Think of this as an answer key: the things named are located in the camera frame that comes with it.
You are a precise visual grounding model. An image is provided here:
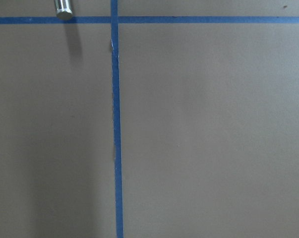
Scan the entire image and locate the steel muddler with black tip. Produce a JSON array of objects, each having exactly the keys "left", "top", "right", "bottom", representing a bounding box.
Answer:
[{"left": 54, "top": 0, "right": 73, "bottom": 21}]

